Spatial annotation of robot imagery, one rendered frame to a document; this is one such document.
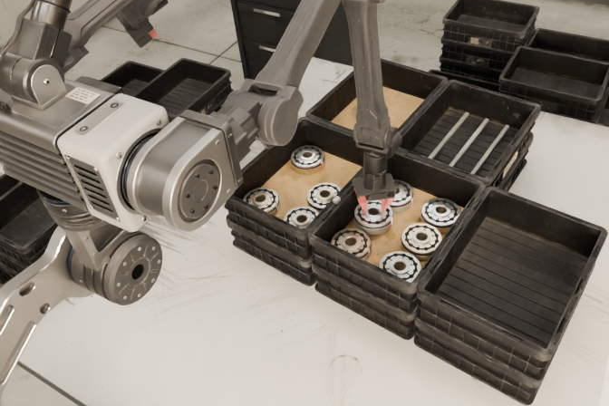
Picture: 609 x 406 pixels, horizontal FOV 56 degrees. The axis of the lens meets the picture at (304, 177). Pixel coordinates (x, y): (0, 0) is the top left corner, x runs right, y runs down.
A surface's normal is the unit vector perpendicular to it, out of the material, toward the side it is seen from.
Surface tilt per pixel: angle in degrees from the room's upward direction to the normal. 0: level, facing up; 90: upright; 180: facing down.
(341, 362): 0
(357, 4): 90
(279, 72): 24
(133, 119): 0
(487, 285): 0
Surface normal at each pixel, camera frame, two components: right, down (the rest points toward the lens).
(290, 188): -0.08, -0.73
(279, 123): 0.85, 0.22
